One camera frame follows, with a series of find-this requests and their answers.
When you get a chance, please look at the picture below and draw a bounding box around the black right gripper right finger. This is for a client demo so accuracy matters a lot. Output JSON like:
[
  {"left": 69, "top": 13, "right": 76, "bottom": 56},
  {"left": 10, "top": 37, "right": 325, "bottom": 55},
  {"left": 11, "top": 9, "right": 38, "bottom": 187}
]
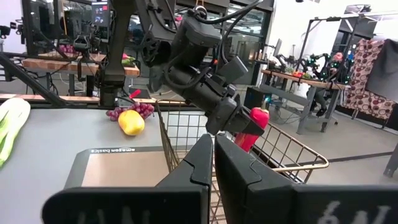
[{"left": 214, "top": 134, "right": 398, "bottom": 224}]

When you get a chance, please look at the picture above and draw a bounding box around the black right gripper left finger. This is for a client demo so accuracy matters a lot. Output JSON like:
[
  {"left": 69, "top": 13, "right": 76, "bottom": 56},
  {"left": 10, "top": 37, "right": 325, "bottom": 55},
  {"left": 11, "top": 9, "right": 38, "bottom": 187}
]
[{"left": 42, "top": 133, "right": 214, "bottom": 224}]

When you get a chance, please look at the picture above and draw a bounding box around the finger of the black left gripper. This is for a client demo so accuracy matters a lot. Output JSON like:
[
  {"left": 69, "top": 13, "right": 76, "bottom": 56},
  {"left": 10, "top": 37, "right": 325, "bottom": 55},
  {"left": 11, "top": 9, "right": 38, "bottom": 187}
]
[{"left": 231, "top": 114, "right": 266, "bottom": 137}]

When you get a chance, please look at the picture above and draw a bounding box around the red grape bunch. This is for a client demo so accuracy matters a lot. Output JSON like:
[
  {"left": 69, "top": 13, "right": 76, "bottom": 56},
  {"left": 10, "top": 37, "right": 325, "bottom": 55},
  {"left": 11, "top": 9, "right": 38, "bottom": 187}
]
[{"left": 105, "top": 101, "right": 155, "bottom": 122}]

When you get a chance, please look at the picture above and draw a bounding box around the white green leek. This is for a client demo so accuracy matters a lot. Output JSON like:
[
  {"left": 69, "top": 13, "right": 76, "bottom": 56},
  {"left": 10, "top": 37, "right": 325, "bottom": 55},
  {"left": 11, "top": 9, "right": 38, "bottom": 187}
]
[{"left": 0, "top": 97, "right": 31, "bottom": 169}]

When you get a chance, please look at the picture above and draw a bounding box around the black computer tower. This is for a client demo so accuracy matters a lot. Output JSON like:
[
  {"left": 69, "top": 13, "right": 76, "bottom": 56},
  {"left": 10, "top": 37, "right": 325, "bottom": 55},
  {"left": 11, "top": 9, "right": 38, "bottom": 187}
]
[{"left": 243, "top": 86, "right": 271, "bottom": 110}]

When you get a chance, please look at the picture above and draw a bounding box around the background table with robots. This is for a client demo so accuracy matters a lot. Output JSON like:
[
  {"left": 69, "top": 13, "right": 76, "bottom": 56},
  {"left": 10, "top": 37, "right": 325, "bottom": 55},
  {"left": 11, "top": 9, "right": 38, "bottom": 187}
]
[{"left": 260, "top": 68, "right": 348, "bottom": 134}]

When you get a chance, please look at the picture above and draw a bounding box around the red white patterned cloth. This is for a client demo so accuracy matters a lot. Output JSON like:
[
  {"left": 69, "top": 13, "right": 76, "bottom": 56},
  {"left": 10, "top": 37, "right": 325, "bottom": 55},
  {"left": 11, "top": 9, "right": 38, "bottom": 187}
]
[{"left": 343, "top": 39, "right": 397, "bottom": 121}]

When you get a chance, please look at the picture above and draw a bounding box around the dark gray cloth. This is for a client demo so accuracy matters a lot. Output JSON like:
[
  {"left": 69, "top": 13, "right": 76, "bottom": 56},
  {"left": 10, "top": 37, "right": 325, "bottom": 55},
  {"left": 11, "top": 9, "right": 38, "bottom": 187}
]
[{"left": 365, "top": 39, "right": 398, "bottom": 103}]

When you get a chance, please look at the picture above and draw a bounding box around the background monitor screen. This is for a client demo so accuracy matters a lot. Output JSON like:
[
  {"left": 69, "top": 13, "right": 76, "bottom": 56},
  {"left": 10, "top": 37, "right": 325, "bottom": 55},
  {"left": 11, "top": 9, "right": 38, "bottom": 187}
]
[{"left": 91, "top": 1, "right": 111, "bottom": 28}]

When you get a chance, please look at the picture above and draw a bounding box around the background wooden table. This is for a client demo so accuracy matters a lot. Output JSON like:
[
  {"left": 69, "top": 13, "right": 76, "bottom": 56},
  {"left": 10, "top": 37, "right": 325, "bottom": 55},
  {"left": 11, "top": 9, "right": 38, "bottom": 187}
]
[{"left": 21, "top": 51, "right": 141, "bottom": 78}]

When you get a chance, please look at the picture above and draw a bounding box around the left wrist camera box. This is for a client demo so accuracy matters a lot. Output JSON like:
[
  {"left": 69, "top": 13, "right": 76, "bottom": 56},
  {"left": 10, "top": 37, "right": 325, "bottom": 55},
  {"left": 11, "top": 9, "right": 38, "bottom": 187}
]
[{"left": 217, "top": 55, "right": 249, "bottom": 85}]

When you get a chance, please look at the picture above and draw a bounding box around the wire produce basket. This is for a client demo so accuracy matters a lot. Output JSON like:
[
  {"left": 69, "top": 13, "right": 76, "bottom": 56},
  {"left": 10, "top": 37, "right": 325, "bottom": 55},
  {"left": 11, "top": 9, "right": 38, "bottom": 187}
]
[{"left": 154, "top": 99, "right": 330, "bottom": 224}]

